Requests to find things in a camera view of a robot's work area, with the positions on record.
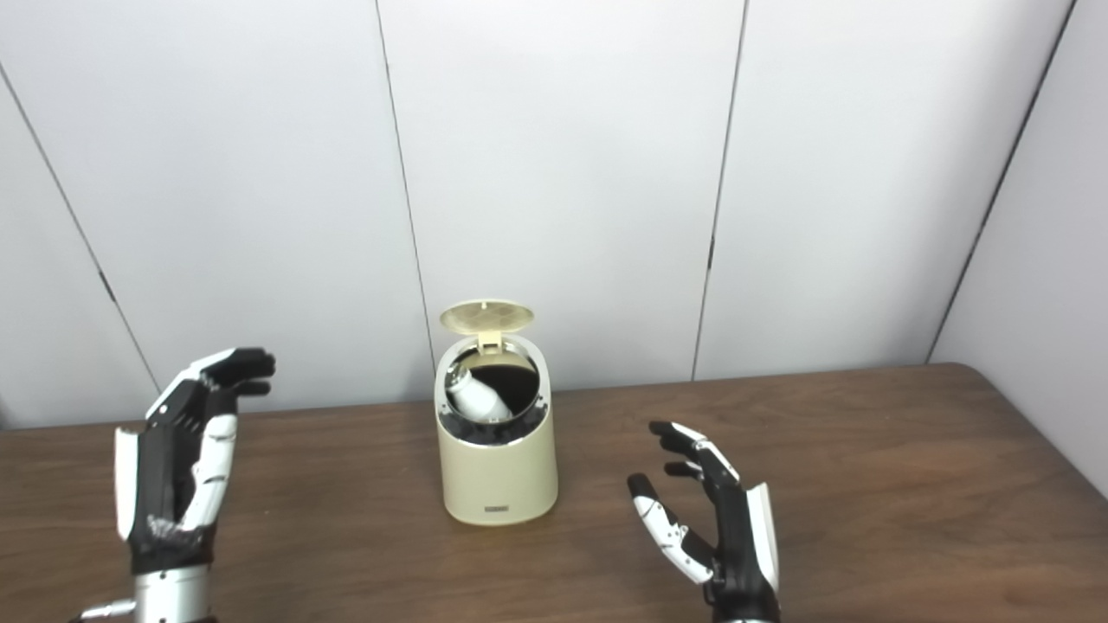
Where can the cream-colored lidded bin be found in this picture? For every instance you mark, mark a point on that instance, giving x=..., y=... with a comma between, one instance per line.
x=498, y=476

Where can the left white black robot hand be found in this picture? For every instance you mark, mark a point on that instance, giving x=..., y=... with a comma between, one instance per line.
x=160, y=476

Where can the small white plastic bottle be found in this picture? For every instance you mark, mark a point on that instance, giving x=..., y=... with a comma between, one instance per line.
x=476, y=398

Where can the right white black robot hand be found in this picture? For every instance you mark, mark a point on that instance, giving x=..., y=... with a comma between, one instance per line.
x=740, y=545

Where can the black wall panel clip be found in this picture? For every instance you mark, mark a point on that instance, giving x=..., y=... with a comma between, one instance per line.
x=711, y=253
x=107, y=286

